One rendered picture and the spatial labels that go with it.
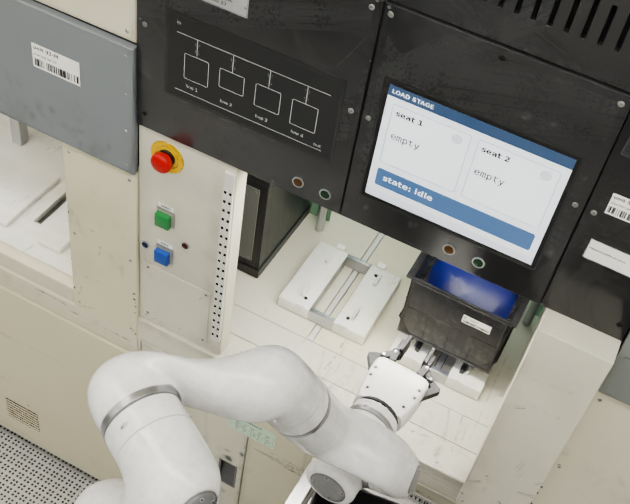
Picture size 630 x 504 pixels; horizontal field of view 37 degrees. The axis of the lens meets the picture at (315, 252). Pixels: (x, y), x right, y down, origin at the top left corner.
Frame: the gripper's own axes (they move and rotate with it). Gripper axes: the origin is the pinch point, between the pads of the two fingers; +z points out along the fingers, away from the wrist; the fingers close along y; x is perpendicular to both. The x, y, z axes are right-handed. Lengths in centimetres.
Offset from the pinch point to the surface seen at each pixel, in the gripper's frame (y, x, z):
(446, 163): -5.2, 39.9, 1.7
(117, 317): -64, -35, -1
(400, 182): -11.2, 33.0, 1.4
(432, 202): -5.5, 31.9, 1.7
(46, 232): -92, -34, 8
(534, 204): 8.7, 39.3, 2.4
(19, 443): -101, -119, -2
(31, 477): -91, -119, -9
